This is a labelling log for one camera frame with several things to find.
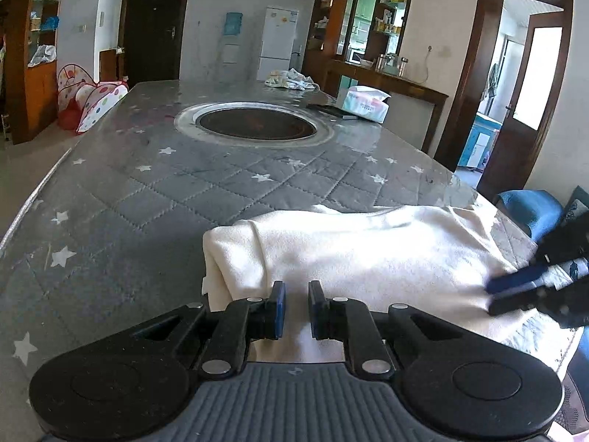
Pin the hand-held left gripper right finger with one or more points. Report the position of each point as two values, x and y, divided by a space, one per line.
316 308

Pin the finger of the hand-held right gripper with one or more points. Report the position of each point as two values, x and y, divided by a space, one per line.
510 304
510 281

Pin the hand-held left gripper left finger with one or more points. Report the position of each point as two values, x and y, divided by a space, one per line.
277 308

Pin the white garment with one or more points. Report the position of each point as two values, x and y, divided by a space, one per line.
368 258

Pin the blue chair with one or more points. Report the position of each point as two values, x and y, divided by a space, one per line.
529 212

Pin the dark patterned cushion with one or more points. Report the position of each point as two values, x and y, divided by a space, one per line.
575 209

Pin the brown glazed door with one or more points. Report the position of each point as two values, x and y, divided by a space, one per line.
515 147

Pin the blue white cabinet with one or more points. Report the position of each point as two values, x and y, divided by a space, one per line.
478 145

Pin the grey star quilted mat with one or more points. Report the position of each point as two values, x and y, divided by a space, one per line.
138 202

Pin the round metal hotpot recess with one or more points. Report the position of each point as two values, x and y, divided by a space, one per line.
257 124

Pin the black flat remote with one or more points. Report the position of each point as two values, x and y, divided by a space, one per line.
329 109

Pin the hanging grey cloth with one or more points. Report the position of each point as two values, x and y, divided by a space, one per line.
491 80

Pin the pastel tissue pack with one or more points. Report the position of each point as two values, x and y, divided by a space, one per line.
366 106

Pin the crumpled light cloth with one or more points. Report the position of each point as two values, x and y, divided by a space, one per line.
292 78

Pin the glass jar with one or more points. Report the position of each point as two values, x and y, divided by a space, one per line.
380 62
403 66

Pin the white water dispenser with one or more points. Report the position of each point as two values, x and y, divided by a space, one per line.
231 50

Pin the polka dot play tent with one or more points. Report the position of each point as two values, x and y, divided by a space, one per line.
96 101

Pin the white fridge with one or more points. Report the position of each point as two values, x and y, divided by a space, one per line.
278 32

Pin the blue water bottle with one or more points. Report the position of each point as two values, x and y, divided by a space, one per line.
233 23

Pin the small wooden cabinet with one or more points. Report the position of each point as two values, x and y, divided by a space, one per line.
110 66

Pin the wooden display cabinet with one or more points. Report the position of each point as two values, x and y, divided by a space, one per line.
331 14

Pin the dark wooden door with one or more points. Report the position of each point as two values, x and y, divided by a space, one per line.
152 27

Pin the wooden shelf cabinet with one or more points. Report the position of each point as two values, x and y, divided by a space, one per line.
37 96

